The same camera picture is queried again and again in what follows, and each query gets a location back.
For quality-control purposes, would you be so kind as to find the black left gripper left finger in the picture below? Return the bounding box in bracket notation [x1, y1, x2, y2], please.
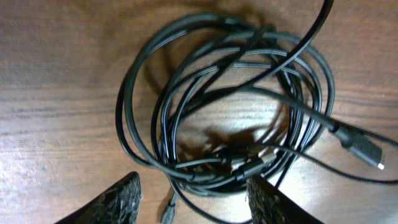
[58, 172, 142, 224]

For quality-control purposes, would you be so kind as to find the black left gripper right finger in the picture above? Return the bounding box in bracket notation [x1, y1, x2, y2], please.
[247, 175, 323, 224]

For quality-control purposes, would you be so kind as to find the thin black cable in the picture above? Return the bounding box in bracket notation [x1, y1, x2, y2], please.
[192, 0, 398, 186]

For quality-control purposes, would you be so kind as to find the black USB cable bundle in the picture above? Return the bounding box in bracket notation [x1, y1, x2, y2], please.
[114, 12, 386, 224]

